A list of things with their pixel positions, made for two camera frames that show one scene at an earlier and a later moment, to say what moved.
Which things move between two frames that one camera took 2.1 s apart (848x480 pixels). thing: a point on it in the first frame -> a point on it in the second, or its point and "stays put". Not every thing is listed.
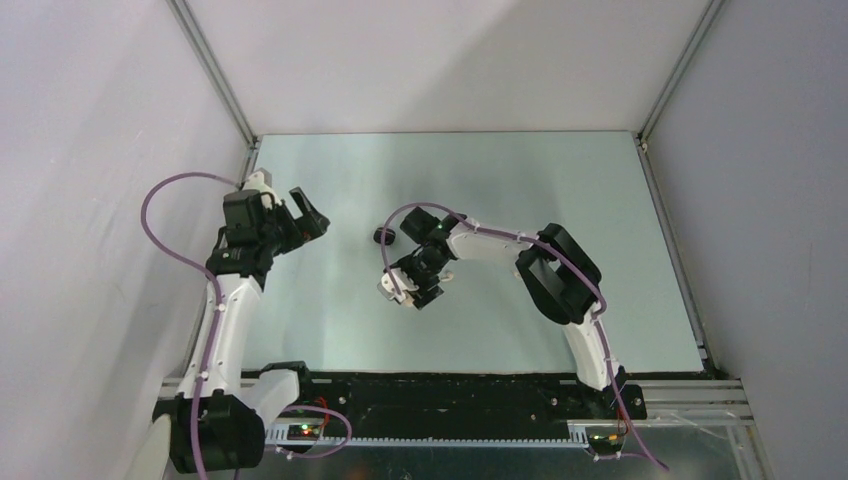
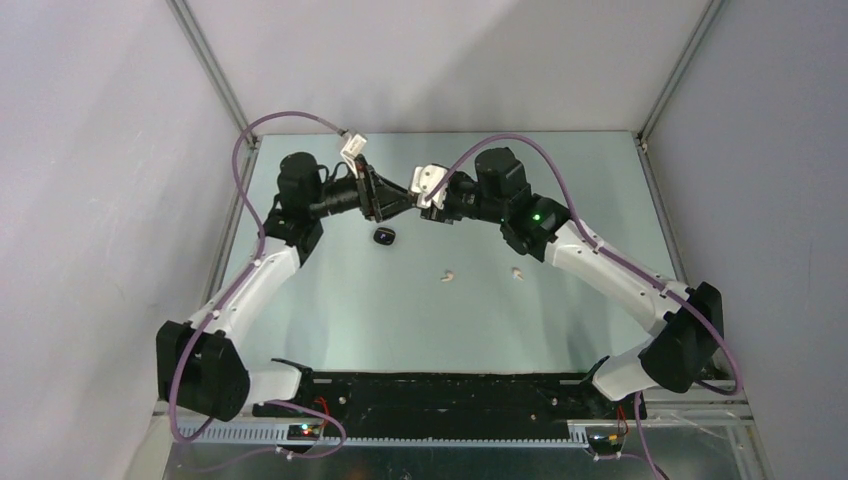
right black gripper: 422,296 -> 445,215
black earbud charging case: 389,237 stays put
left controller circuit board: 303,432 stays put
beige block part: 387,289 -> 424,178
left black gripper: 311,224 -> 378,197
